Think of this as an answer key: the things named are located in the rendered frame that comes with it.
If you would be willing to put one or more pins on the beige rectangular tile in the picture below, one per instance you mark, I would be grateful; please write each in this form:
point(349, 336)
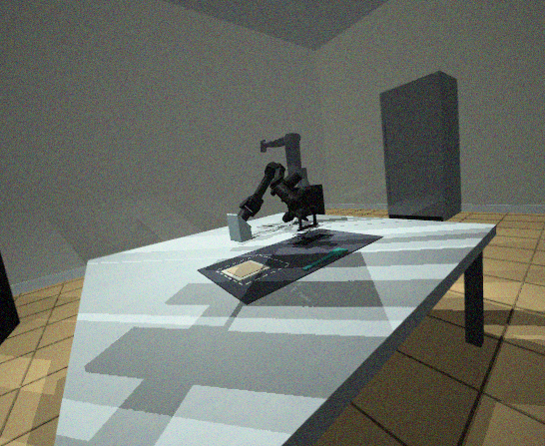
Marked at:
point(245, 270)

